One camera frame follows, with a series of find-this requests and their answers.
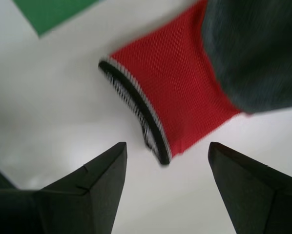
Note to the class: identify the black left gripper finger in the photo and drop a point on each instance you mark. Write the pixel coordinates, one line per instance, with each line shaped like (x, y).
(75, 209)
(263, 202)

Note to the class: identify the red and black work glove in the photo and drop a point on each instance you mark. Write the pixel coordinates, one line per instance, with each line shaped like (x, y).
(173, 85)

